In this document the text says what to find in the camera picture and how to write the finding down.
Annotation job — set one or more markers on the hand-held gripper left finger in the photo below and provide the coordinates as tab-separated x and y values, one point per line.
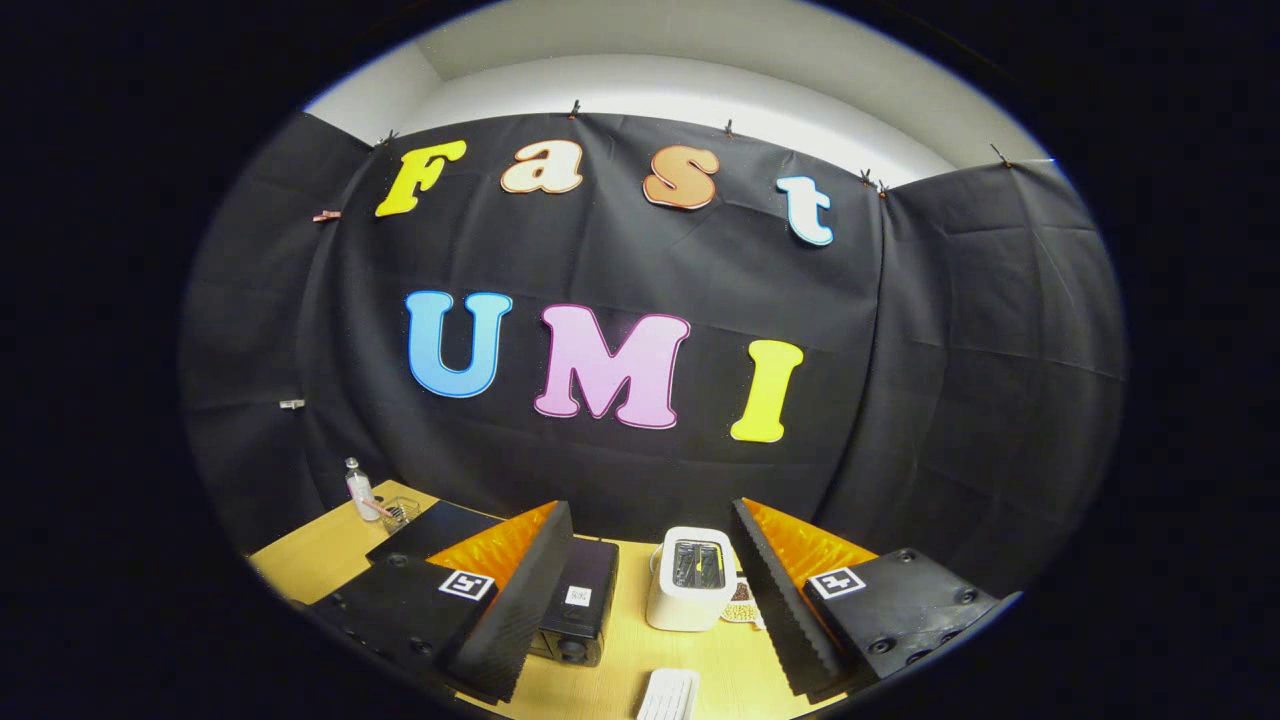
525	610

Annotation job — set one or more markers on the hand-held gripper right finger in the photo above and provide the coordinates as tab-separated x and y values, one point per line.
780	600

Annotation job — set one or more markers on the black toaster oven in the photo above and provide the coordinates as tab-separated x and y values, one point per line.
590	570

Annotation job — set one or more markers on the white pop-up toaster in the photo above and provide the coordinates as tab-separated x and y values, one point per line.
685	605

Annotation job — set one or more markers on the white divided dish with beans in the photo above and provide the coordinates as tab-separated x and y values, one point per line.
742	598

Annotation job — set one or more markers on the white rectangular plate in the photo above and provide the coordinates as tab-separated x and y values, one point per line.
668	697

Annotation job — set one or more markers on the pink stick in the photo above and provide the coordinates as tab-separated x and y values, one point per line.
378	507

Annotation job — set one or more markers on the clear bottle with red label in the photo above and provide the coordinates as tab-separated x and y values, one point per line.
358	492

